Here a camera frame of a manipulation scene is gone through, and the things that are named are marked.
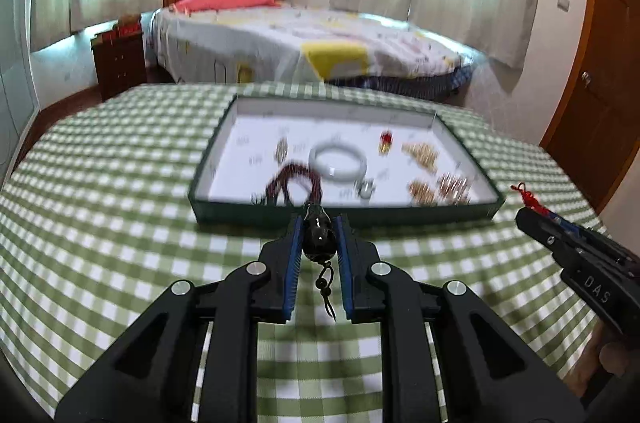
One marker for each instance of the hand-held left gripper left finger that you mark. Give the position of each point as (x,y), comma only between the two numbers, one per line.
(295,265)

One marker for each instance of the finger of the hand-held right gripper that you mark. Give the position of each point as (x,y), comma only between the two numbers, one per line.
(562,223)
(535,228)

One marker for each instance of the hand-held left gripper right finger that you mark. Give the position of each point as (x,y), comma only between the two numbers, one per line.
(345,270)

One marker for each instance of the red knot gold coin charm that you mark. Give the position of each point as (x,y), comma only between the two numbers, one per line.
(526,197)

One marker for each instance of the dark green jewelry tray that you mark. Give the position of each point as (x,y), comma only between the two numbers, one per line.
(240,215)

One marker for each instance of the silver pearl brooch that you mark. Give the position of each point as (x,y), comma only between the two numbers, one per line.
(367,189)

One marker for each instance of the white jade bangle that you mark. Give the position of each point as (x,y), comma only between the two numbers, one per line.
(320,166)

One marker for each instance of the silver rhinestone leaf brooch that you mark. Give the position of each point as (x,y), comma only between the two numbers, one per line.
(281,148)

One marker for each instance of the red and gold charm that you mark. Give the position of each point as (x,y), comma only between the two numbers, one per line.
(385,143)

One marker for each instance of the person's right hand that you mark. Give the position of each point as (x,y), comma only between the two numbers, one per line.
(612,359)

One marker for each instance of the gold crystal brooch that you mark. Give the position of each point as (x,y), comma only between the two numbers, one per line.
(454,188)

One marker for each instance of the wooden door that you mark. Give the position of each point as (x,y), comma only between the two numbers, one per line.
(600,103)

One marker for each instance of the metal door knob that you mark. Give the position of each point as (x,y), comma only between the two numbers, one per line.
(586,78)

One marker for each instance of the green checkered tablecloth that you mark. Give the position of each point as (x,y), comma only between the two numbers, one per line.
(100,203)

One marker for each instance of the bed with patterned cover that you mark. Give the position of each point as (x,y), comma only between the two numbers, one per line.
(240,38)

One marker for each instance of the wooden nightstand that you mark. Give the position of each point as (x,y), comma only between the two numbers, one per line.
(117,63)

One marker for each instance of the pink pillow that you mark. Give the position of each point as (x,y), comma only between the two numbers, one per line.
(225,2)

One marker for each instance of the red box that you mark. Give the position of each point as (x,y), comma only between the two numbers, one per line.
(129,28)

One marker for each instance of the white wardrobe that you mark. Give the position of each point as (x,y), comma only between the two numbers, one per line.
(17,78)

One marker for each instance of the wall light switch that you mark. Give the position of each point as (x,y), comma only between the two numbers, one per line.
(563,3)

